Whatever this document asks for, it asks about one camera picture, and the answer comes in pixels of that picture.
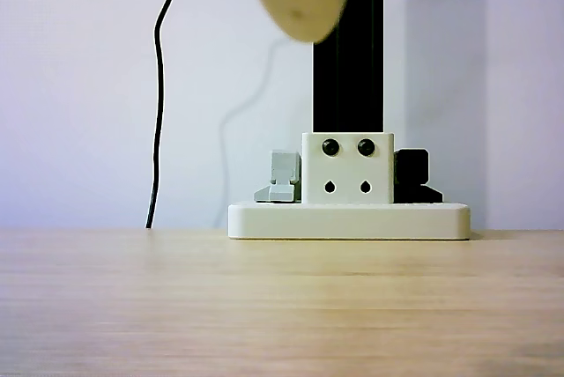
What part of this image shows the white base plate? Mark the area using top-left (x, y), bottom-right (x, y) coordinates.
top-left (227, 202), bottom-right (471, 242)

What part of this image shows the black aluminium profile post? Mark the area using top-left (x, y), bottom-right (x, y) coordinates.
top-left (312, 0), bottom-right (385, 136)

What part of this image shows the black clamp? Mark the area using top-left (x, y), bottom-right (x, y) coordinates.
top-left (392, 148), bottom-right (445, 204)

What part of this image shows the black cable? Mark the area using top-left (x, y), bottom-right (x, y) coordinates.
top-left (145, 0), bottom-right (188, 230)

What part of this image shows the white post bracket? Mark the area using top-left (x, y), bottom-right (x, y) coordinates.
top-left (301, 131), bottom-right (396, 205)

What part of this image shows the grey clamp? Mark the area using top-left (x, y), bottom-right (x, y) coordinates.
top-left (253, 150), bottom-right (303, 204)

